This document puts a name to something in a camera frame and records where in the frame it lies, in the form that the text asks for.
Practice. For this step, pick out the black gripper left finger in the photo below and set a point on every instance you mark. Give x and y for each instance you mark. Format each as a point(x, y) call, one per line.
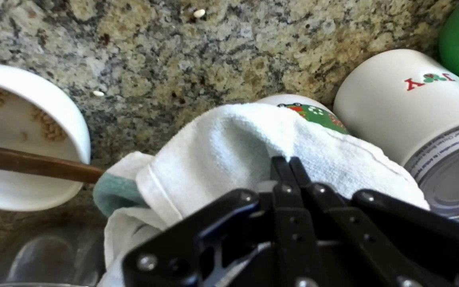
point(202, 249)

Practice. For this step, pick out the brown wooden spoon handle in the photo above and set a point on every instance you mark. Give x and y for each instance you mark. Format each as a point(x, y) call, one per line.
point(39, 165)

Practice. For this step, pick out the white ceramic bowl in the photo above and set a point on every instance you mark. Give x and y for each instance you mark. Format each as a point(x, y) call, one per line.
point(37, 117)

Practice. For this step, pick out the clear glass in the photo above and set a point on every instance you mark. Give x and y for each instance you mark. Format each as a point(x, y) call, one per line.
point(58, 257)

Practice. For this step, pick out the white Christmas mug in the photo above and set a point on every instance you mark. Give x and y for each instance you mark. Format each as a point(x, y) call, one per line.
point(399, 101)

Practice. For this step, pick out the green white holiday bowl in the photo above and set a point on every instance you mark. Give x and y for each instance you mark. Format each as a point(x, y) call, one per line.
point(308, 109)

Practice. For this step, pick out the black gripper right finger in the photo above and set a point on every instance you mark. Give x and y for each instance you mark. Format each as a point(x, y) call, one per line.
point(383, 241)

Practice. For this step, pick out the white towel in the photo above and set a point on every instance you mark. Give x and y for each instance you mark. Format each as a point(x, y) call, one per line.
point(224, 149)

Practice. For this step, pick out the silver tin can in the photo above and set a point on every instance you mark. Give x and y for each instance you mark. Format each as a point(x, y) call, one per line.
point(436, 168)

